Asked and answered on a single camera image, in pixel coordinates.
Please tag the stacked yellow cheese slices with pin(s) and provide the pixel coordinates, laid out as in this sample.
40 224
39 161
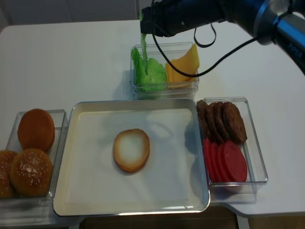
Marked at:
176 78

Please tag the plain brown bun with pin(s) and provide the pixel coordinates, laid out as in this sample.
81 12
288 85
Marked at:
36 130

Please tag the bottom bun half on tray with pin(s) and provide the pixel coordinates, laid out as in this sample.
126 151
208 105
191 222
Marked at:
131 150

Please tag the brown patty leftmost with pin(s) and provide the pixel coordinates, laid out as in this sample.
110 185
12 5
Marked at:
200 107

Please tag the white rectangular tray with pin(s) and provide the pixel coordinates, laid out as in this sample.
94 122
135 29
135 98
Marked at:
173 179

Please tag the clear bun container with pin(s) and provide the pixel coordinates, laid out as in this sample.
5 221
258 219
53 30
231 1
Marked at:
55 152

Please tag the brown patty rightmost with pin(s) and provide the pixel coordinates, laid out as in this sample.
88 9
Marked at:
234 123

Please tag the green lettuce leaf in container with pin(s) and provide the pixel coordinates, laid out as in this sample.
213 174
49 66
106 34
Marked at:
137 59

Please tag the red tomato slice front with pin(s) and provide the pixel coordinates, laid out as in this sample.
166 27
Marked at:
234 162

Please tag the sesame bun front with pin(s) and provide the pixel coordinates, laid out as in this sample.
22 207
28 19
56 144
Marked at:
31 172

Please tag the brown patty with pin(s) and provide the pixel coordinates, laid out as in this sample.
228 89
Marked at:
209 115
200 107
234 123
219 122

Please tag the upright yellow cheese slice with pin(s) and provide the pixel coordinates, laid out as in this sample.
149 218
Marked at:
189 63

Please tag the clear patty tomato container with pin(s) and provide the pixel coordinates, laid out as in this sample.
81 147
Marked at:
256 171

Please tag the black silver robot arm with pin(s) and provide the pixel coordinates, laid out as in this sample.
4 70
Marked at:
266 21

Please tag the green lettuce leaf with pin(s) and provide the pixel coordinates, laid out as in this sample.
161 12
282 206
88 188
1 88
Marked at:
154 80
137 59

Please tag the sesame bun left edge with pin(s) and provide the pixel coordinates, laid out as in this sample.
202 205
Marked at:
6 159

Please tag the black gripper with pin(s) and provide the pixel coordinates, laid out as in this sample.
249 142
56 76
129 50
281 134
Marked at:
170 17

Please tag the clear lettuce cheese container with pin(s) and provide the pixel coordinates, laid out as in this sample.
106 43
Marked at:
187 91

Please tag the red tomato slice leftmost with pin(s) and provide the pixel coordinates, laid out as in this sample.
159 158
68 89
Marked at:
208 159

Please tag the red tomato slice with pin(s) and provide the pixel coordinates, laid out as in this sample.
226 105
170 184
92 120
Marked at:
220 167
208 159
214 149
234 162

